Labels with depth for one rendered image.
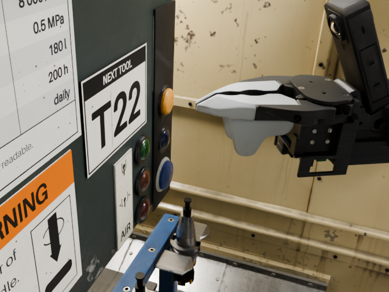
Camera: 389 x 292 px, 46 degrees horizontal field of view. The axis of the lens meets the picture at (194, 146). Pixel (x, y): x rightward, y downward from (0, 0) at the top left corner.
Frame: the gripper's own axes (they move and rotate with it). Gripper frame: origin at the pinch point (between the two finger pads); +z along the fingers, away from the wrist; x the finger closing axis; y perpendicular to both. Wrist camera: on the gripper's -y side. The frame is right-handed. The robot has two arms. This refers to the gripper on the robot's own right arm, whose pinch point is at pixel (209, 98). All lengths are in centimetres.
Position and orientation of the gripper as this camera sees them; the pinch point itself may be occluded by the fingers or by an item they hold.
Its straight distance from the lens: 43.5
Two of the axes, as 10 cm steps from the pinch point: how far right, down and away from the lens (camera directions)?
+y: -0.5, 8.8, 4.8
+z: -9.8, 0.4, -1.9
